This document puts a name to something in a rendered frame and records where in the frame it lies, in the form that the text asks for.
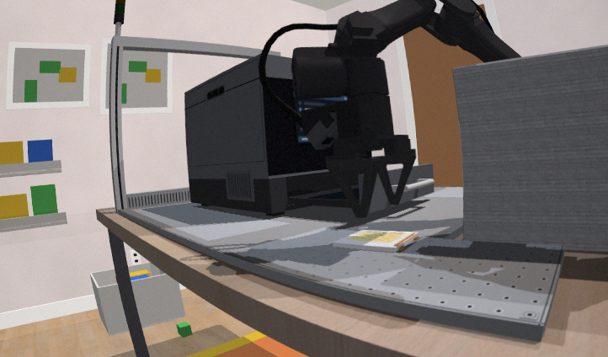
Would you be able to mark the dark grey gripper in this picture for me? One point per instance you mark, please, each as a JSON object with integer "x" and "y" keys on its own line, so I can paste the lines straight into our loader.
{"x": 375, "y": 118}

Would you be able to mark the green stack light segment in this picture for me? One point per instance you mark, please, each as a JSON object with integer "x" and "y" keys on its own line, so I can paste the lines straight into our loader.
{"x": 120, "y": 8}

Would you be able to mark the dark grey gel imager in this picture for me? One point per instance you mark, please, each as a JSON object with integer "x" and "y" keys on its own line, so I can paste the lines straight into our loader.
{"x": 245, "y": 152}

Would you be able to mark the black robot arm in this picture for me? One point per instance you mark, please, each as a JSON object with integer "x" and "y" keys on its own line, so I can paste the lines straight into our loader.
{"x": 318, "y": 72}

